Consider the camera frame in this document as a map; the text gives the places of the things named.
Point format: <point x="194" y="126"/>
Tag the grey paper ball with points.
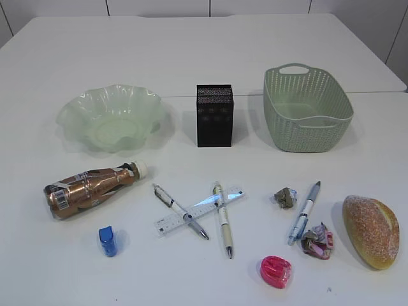
<point x="286" y="198"/>

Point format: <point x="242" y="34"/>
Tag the pink paper ball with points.
<point x="318" y="242"/>

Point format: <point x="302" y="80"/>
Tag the brown plastic drink bottle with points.
<point x="83" y="191"/>

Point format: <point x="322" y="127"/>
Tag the sugared bread loaf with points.
<point x="373" y="230"/>

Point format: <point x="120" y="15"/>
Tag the cream white click pen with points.
<point x="223" y="219"/>

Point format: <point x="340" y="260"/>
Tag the black mesh pen holder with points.
<point x="214" y="109"/>

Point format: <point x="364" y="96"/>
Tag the white grey click pen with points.
<point x="181" y="216"/>

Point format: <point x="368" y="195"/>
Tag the green wavy glass plate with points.
<point x="112" y="118"/>

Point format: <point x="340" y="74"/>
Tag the green plastic woven basket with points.
<point x="305" y="108"/>

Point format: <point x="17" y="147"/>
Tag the light blue click pen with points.
<point x="303" y="216"/>

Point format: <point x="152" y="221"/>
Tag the blue pencil sharpener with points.
<point x="107" y="241"/>

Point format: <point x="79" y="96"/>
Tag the pink pencil sharpener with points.
<point x="275" y="270"/>

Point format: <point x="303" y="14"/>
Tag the clear plastic ruler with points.
<point x="208" y="204"/>

